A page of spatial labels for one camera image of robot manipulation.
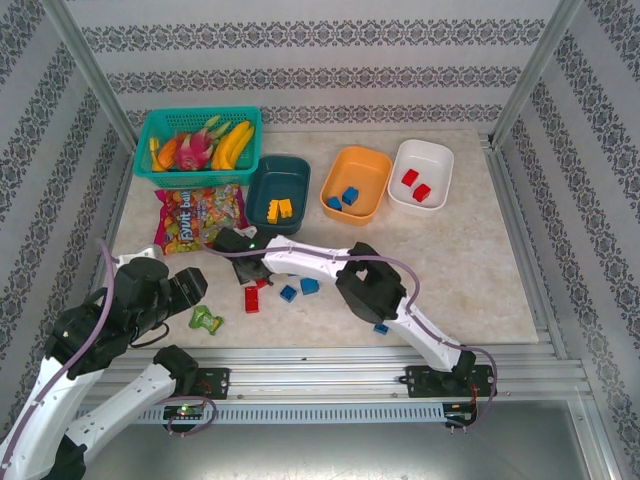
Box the orange container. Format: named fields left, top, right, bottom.
left=319, top=144, right=393, bottom=227

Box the pink dragon fruit toy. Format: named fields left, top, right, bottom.
left=174, top=114, right=225, bottom=172

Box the green crumpled packet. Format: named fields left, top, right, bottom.
left=188, top=304, right=225, bottom=337

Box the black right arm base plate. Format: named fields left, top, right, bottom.
left=404, top=364, right=494, bottom=400

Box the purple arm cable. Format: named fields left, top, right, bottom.
left=199, top=242, right=499, bottom=436
left=0, top=238, right=219, bottom=461

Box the grey slotted cable duct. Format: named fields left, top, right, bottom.
left=66, top=403, right=447, bottom=425

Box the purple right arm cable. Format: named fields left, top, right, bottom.
left=199, top=242, right=499, bottom=436

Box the white container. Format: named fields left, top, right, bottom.
left=387, top=138, right=455, bottom=212

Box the colourful fruit candy bag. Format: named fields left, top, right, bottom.
left=152, top=182, right=250, bottom=257

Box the yellow banana bunch toy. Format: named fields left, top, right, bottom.
left=210, top=120, right=256, bottom=172

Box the orange carrot toy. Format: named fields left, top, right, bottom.
left=158, top=135, right=180, bottom=170

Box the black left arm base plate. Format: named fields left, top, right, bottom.
left=189, top=367, right=232, bottom=401

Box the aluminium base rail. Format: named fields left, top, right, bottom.
left=47, top=344, right=589, bottom=404

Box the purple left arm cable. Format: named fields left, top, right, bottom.
left=0, top=238, right=219, bottom=461

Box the dark teal container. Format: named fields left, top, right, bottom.
left=245, top=154, right=312, bottom=237

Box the teal plastic basket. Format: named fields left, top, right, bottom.
left=132, top=105, right=264, bottom=187

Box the aluminium frame post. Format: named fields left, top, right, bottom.
left=39, top=0, right=140, bottom=146
left=492, top=0, right=585, bottom=146

